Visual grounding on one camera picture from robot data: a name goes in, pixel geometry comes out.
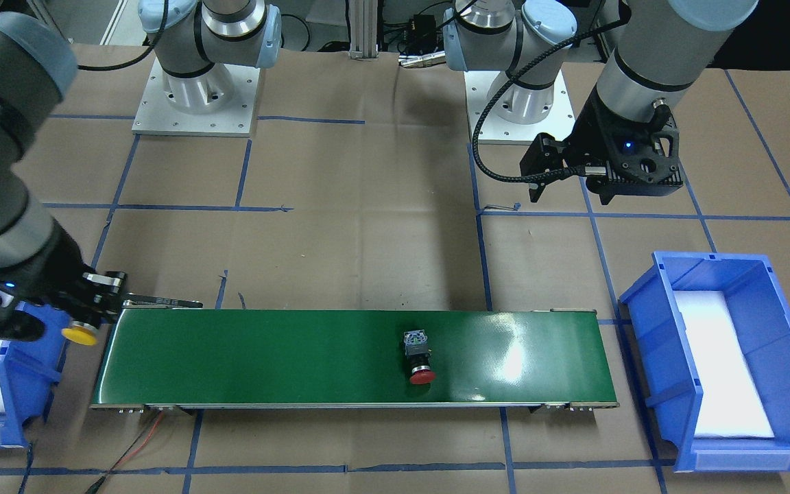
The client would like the yellow push button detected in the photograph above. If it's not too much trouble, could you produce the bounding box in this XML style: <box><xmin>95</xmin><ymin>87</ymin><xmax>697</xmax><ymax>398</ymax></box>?
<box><xmin>62</xmin><ymin>319</ymin><xmax>101</xmax><ymax>345</ymax></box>

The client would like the green conveyor belt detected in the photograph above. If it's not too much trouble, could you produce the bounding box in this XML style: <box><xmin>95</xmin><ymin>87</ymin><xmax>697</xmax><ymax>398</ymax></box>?
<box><xmin>91</xmin><ymin>307</ymin><xmax>619</xmax><ymax>409</ymax></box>

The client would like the left-side black gripper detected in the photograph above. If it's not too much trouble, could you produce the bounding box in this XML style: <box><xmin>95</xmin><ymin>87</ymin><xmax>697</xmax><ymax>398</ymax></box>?
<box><xmin>520</xmin><ymin>89</ymin><xmax>684</xmax><ymax>205</ymax></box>

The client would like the right-side silver robot arm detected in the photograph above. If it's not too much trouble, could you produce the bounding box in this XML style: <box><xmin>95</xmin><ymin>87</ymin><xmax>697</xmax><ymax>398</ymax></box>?
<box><xmin>0</xmin><ymin>1</ymin><xmax>282</xmax><ymax>345</ymax></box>

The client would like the aluminium frame post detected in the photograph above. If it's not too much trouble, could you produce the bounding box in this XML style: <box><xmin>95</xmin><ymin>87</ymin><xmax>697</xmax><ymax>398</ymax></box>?
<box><xmin>346</xmin><ymin>0</ymin><xmax>383</xmax><ymax>60</ymax></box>

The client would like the black braided cable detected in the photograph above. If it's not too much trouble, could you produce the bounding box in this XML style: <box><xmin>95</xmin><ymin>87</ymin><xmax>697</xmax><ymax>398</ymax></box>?
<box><xmin>472</xmin><ymin>21</ymin><xmax>625</xmax><ymax>185</ymax></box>

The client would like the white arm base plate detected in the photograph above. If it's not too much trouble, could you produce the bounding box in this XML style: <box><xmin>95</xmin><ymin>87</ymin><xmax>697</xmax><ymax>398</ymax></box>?
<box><xmin>464</xmin><ymin>70</ymin><xmax>575</xmax><ymax>145</ymax></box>

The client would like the red push button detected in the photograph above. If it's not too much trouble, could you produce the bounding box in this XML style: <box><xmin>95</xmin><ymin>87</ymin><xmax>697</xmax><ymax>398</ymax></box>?
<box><xmin>403</xmin><ymin>329</ymin><xmax>436</xmax><ymax>386</ymax></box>

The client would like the side blue plastic bin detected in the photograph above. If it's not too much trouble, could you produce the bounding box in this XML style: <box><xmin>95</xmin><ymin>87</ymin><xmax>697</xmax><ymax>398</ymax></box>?
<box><xmin>620</xmin><ymin>251</ymin><xmax>790</xmax><ymax>472</ymax></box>
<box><xmin>0</xmin><ymin>291</ymin><xmax>70</xmax><ymax>448</ymax></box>

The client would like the right-side black gripper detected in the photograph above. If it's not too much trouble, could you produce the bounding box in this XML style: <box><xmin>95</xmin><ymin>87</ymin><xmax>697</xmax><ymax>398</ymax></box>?
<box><xmin>0</xmin><ymin>221</ymin><xmax>128</xmax><ymax>342</ymax></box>

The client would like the left-side silver robot arm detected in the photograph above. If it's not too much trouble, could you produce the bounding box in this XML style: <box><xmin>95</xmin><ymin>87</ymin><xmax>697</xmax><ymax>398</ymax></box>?
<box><xmin>441</xmin><ymin>1</ymin><xmax>758</xmax><ymax>205</ymax></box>

